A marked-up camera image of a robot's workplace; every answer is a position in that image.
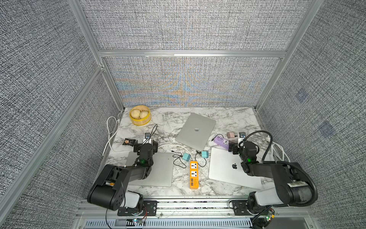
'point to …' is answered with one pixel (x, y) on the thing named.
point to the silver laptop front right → (225, 166)
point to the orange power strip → (194, 176)
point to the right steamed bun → (143, 114)
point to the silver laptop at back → (196, 131)
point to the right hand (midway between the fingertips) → (238, 136)
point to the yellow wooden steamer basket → (140, 121)
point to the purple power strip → (221, 141)
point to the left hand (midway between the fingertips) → (147, 139)
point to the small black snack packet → (127, 141)
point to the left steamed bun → (135, 113)
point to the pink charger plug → (230, 134)
